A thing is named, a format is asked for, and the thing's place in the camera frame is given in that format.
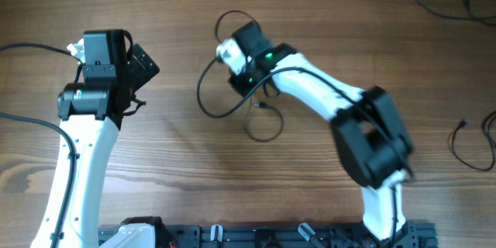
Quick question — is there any black thin cable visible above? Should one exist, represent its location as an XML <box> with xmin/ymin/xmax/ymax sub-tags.
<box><xmin>214</xmin><ymin>9</ymin><xmax>285</xmax><ymax>143</ymax></box>
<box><xmin>448</xmin><ymin>110</ymin><xmax>496</xmax><ymax>173</ymax></box>

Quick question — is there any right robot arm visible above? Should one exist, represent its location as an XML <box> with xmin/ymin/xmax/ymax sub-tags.
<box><xmin>216</xmin><ymin>22</ymin><xmax>414</xmax><ymax>243</ymax></box>

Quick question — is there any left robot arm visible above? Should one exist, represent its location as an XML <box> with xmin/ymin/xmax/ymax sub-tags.
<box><xmin>31</xmin><ymin>29</ymin><xmax>160</xmax><ymax>247</ymax></box>

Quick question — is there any left camera black cable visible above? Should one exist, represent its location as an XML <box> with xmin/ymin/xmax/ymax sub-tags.
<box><xmin>0</xmin><ymin>42</ymin><xmax>81</xmax><ymax>248</ymax></box>

